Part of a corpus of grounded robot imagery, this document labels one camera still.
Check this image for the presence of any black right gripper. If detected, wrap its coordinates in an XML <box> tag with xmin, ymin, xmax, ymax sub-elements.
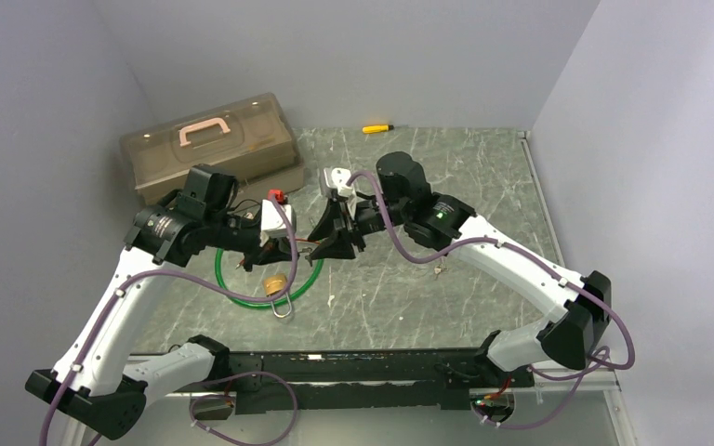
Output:
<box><xmin>307</xmin><ymin>196</ymin><xmax>410</xmax><ymax>260</ymax></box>

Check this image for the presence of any green cable lock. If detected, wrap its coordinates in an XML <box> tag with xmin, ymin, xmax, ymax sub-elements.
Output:
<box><xmin>214</xmin><ymin>245</ymin><xmax>326</xmax><ymax>311</ymax></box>

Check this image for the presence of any bunch of small keys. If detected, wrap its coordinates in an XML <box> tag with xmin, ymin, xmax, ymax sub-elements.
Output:
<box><xmin>433</xmin><ymin>263</ymin><xmax>448</xmax><ymax>277</ymax></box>

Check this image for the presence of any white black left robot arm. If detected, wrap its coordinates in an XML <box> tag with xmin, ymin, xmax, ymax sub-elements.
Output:
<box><xmin>25</xmin><ymin>164</ymin><xmax>298</xmax><ymax>440</ymax></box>

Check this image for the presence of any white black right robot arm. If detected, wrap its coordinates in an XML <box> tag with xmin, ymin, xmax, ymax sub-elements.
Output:
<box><xmin>309</xmin><ymin>151</ymin><xmax>611</xmax><ymax>386</ymax></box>

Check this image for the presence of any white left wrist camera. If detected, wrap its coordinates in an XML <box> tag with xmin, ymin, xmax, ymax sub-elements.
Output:
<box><xmin>259</xmin><ymin>190</ymin><xmax>296</xmax><ymax>246</ymax></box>

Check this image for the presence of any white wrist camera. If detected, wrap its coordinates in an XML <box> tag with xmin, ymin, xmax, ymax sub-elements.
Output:
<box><xmin>259</xmin><ymin>190</ymin><xmax>296</xmax><ymax>246</ymax></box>
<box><xmin>319</xmin><ymin>167</ymin><xmax>358</xmax><ymax>217</ymax></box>

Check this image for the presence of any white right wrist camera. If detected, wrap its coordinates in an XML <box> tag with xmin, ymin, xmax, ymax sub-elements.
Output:
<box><xmin>319</xmin><ymin>167</ymin><xmax>358</xmax><ymax>217</ymax></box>

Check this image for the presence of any brown translucent toolbox pink handle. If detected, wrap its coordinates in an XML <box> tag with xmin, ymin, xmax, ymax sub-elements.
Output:
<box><xmin>120</xmin><ymin>93</ymin><xmax>305</xmax><ymax>204</ymax></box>

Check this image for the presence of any yellow handled screwdriver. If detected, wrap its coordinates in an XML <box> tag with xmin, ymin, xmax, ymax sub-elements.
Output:
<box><xmin>362</xmin><ymin>125</ymin><xmax>395</xmax><ymax>135</ymax></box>

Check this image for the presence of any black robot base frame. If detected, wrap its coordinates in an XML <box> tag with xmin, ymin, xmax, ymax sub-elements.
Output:
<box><xmin>183</xmin><ymin>348</ymin><xmax>534</xmax><ymax>414</ymax></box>

